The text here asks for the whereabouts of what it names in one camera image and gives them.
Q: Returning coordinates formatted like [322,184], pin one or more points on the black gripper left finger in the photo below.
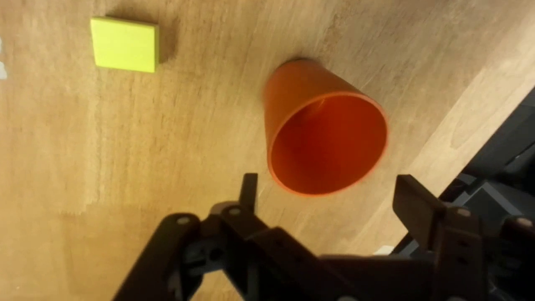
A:
[195,261]

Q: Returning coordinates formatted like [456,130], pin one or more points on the yellow block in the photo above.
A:
[126,43]

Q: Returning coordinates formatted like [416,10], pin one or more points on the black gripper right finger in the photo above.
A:
[479,256]

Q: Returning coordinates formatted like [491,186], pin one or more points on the orange plastic cup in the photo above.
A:
[329,144]

